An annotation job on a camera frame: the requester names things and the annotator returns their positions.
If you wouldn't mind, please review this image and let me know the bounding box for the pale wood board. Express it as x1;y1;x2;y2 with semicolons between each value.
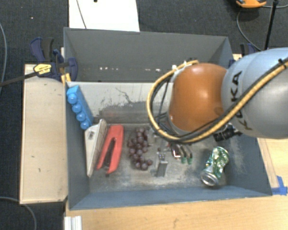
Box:
19;63;69;205

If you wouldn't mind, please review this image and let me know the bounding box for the crushed green drink can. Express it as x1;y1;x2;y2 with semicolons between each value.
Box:
200;146;230;187

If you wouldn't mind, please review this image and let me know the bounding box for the black cylinder on white bracket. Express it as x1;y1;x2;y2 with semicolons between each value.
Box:
212;125;240;142

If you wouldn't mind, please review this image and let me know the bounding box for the white flat box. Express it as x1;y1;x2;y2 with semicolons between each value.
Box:
84;118;108;178

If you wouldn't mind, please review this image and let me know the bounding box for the red stapler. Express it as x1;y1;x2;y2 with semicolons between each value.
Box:
95;125;125;176

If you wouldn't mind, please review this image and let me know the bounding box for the blue knobbed toy block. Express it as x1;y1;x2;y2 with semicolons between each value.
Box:
66;85;95;130

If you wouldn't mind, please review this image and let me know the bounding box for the grey metal bin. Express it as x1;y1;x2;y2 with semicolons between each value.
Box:
63;27;273;211

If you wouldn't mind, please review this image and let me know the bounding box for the purple toy grape bunch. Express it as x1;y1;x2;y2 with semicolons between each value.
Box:
126;126;154;171

